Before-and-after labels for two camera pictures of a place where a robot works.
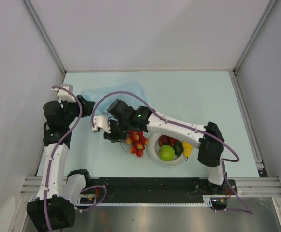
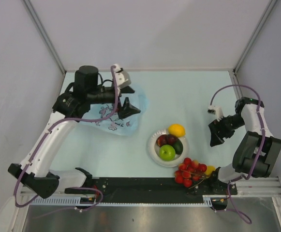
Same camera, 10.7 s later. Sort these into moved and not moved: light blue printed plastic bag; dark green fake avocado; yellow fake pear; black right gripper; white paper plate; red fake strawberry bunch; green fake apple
Moved: black right gripper; light blue printed plastic bag; red fake strawberry bunch; yellow fake pear
Not moved: green fake apple; white paper plate; dark green fake avocado
